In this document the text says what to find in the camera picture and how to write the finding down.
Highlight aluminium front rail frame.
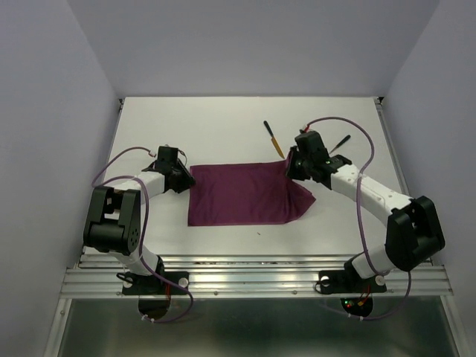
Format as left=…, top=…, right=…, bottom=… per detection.
left=60, top=249, right=453, bottom=299

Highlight aluminium right side rail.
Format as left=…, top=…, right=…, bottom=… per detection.
left=373, top=96, right=432, bottom=265

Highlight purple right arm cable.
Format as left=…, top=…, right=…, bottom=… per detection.
left=299, top=117, right=414, bottom=323

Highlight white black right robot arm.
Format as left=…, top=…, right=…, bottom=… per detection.
left=286, top=131, right=446, bottom=294

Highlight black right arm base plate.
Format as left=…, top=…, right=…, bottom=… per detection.
left=314, top=270, right=387, bottom=295

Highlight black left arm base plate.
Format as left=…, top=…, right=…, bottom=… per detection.
left=116, top=272, right=187, bottom=296

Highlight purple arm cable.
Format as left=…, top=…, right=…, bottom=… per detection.
left=91, top=147, right=194, bottom=324
left=299, top=117, right=414, bottom=323

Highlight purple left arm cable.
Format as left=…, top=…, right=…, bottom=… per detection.
left=91, top=147, right=194, bottom=324

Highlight purple cloth napkin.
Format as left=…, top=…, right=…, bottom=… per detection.
left=187, top=161, right=315, bottom=227

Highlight aluminium rail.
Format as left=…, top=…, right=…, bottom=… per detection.
left=373, top=96, right=432, bottom=265
left=76, top=97, right=126, bottom=267

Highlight aluminium left side rail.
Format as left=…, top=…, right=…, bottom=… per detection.
left=76, top=97, right=126, bottom=267

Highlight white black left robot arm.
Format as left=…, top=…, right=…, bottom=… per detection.
left=83, top=146, right=195, bottom=296

